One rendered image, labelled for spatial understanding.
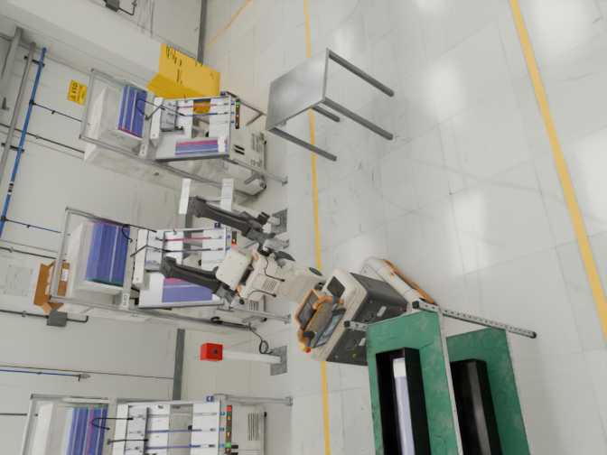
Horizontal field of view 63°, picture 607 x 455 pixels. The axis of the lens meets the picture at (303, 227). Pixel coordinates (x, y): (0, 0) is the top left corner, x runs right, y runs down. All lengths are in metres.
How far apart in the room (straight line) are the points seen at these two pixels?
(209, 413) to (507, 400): 2.20
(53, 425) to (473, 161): 3.51
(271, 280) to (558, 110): 2.05
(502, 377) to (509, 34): 2.36
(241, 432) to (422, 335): 2.48
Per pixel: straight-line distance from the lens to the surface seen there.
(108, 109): 5.23
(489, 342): 2.91
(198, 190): 5.44
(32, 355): 5.61
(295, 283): 3.21
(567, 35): 3.78
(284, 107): 4.11
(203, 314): 4.65
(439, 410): 2.34
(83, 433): 4.09
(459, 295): 3.46
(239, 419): 4.53
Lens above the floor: 2.88
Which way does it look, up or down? 38 degrees down
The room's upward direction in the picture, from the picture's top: 71 degrees counter-clockwise
